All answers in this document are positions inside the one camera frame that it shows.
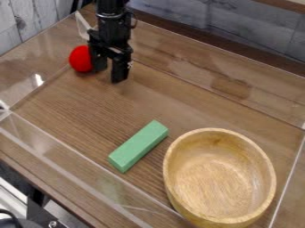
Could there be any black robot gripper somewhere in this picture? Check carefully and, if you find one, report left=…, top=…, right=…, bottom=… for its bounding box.
left=87, top=0, right=136, bottom=84

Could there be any red plush strawberry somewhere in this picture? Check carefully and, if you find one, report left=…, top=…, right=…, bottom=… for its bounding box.
left=69, top=45, right=92, bottom=72

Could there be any green rectangular block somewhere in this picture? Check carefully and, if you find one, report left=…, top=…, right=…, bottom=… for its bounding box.
left=107, top=120, right=168, bottom=173

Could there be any wooden bowl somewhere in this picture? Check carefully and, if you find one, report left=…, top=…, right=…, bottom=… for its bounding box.
left=163, top=127, right=277, bottom=228

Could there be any clear acrylic corner bracket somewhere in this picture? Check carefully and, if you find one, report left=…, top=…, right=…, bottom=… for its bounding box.
left=75, top=11, right=96, bottom=40

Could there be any clear acrylic tray wall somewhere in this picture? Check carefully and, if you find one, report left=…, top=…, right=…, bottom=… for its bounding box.
left=0, top=17, right=305, bottom=228

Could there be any black metal mount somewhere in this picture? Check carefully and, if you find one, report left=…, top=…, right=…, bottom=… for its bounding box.
left=26, top=198, right=68, bottom=228

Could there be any black cable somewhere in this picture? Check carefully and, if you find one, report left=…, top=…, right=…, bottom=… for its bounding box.
left=0, top=208, right=21, bottom=228

